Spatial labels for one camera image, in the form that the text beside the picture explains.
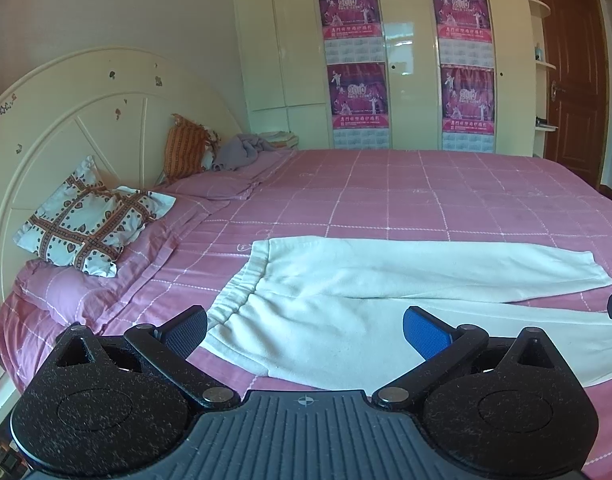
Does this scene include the lower left purple poster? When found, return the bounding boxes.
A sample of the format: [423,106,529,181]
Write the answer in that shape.
[327,62,391,150]

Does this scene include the purple poster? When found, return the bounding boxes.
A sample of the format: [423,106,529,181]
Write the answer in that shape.
[318,0,385,65]
[327,62,391,150]
[433,0,495,70]
[440,65,495,153]

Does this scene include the upper left purple poster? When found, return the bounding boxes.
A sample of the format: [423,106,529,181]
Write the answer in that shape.
[318,0,385,65]

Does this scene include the brown wooden door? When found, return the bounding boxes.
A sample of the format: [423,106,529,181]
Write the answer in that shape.
[542,0,609,188]

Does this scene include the grey crumpled cloth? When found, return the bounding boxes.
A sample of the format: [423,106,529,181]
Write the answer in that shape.
[212,133,276,171]

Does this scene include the lower right purple poster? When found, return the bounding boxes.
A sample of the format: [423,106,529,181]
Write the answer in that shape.
[440,65,495,153]

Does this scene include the folded cream cloth stack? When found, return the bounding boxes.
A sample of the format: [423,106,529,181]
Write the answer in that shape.
[259,131,300,148]

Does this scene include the upper right purple poster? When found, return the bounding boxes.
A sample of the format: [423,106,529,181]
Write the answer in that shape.
[433,0,495,70]

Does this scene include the pink pillow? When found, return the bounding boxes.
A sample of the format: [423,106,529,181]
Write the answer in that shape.
[11,171,262,332]

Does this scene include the white sweatpants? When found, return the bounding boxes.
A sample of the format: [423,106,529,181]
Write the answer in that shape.
[203,236,612,392]

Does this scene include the white brown patterned pillow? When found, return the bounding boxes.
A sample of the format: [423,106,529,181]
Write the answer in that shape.
[13,156,176,278]

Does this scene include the metal door handle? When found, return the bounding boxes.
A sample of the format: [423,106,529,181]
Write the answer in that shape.
[550,80,566,102]

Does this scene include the cream corner shelf unit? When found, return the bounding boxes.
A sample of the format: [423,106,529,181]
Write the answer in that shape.
[527,0,556,157]

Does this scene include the cream glossy wardrobe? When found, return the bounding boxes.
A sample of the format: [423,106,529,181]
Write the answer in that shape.
[234,0,536,156]

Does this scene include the orange striped cushion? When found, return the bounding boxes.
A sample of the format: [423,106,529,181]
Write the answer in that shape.
[163,114,208,183]

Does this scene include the cream wooden headboard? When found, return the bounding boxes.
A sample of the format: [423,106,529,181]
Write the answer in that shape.
[0,47,242,304]

